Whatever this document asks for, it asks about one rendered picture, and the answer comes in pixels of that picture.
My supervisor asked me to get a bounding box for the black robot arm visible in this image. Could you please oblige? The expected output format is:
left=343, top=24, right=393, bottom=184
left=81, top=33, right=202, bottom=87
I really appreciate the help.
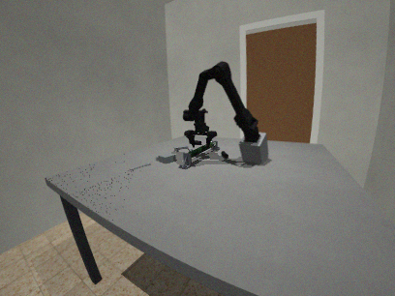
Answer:
left=183, top=61, right=260, bottom=143

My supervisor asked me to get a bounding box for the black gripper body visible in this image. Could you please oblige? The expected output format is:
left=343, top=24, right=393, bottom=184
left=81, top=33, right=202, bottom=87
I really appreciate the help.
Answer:
left=184, top=121, right=217, bottom=137

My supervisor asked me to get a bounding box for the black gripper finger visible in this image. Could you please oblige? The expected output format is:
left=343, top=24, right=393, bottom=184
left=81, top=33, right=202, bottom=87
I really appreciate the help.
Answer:
left=206, top=137, right=214, bottom=149
left=186, top=135, right=195, bottom=148

